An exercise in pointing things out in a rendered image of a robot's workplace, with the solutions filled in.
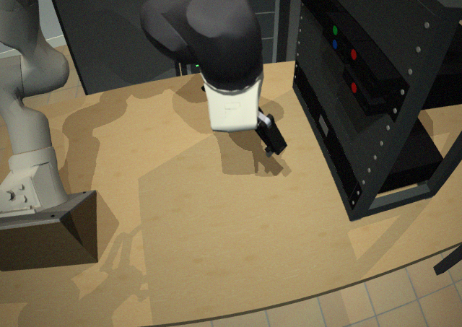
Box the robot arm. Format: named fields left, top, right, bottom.
left=0, top=0, right=264, bottom=217

